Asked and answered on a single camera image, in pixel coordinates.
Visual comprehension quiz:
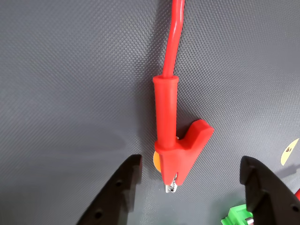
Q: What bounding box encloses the orange half-round sticker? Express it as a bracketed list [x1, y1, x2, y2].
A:
[280, 138, 300, 166]

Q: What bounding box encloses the dark grey work mat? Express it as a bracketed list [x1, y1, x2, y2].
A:
[0, 0, 300, 225]

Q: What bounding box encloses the orange round sticker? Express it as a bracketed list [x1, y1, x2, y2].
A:
[152, 151, 162, 173]

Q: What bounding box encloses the red cable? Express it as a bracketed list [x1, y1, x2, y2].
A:
[163, 0, 186, 78]

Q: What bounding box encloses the green battery holder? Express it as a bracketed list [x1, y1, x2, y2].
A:
[221, 203, 255, 225]

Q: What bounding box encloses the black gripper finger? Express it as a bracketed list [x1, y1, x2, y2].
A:
[239, 155, 300, 225]
[76, 154, 143, 225]

